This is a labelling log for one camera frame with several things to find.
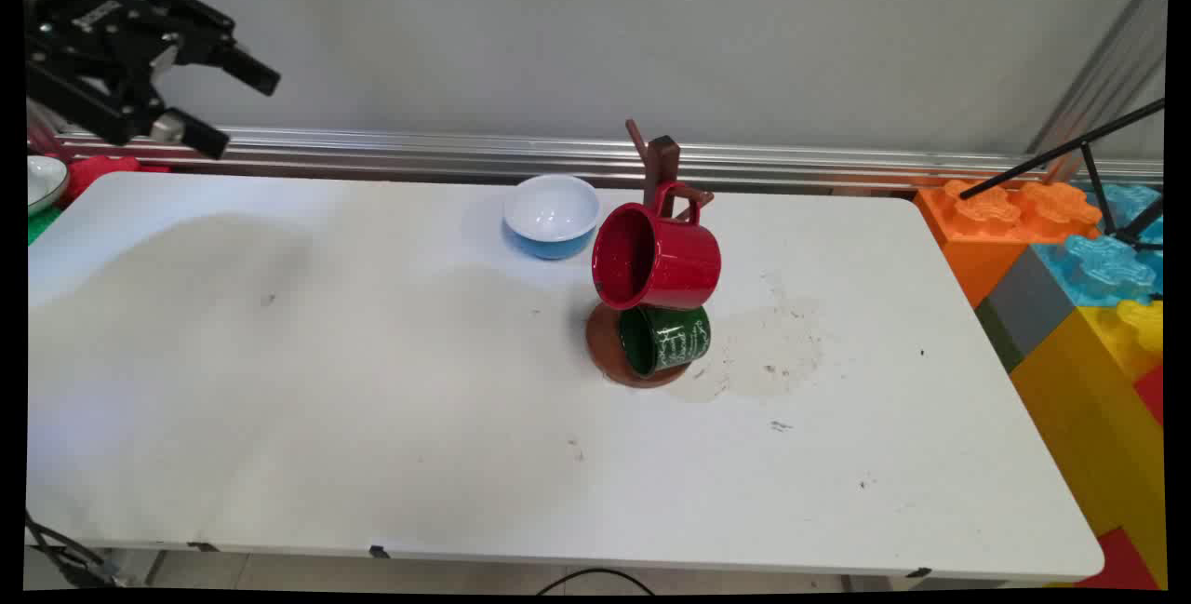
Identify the brown wooden mug tree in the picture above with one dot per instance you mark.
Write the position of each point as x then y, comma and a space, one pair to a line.
662, 162

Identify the grey giant toy brick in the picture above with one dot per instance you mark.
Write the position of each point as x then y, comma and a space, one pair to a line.
1028, 306

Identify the aluminium rail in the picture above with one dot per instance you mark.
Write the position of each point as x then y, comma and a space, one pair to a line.
419, 150

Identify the yellow giant toy brick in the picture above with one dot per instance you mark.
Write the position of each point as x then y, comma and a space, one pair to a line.
1089, 418

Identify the orange giant toy brick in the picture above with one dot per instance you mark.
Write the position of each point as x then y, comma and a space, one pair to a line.
977, 236

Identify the green enamel mug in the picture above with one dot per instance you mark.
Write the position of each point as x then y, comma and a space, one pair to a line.
675, 343

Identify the light blue giant toy brick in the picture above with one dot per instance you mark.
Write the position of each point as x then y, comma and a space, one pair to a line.
1098, 269

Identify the black tripod stand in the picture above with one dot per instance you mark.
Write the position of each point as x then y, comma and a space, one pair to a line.
1051, 154

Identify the red giant toy brick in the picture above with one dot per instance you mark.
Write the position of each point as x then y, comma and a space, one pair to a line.
1121, 562

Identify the aluminium frame post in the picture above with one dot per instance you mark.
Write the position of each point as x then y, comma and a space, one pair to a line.
1107, 64

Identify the blue and white bowl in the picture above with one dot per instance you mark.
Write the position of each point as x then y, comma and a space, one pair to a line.
551, 208

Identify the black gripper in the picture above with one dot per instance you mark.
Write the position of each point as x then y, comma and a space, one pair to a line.
88, 32

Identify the red enamel mug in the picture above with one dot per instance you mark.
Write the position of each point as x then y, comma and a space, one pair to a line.
684, 264

